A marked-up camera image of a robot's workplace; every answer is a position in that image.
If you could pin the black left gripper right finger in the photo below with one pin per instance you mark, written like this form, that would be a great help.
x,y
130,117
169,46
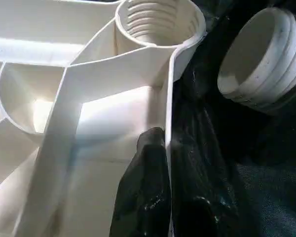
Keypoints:
x,y
202,202

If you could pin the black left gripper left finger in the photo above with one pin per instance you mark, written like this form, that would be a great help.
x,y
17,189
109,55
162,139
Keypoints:
x,y
143,197

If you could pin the white plastic table top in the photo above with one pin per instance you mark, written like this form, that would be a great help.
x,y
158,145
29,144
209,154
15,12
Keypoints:
x,y
89,74

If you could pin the white plastic table leg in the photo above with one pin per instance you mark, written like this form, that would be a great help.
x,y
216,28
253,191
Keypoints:
x,y
266,54

